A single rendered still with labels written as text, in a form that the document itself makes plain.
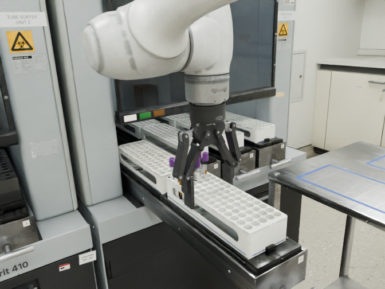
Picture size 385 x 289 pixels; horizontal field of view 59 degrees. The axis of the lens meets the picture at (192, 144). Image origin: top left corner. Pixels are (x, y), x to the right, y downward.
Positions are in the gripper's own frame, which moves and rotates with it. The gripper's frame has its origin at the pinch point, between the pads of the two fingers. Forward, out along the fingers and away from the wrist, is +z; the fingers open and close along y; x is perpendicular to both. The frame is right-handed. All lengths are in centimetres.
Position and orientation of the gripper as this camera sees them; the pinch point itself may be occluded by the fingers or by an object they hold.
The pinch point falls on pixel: (208, 190)
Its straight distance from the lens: 77.2
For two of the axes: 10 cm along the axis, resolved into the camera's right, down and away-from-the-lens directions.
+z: 0.3, 9.5, 3.3
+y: 8.3, -2.1, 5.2
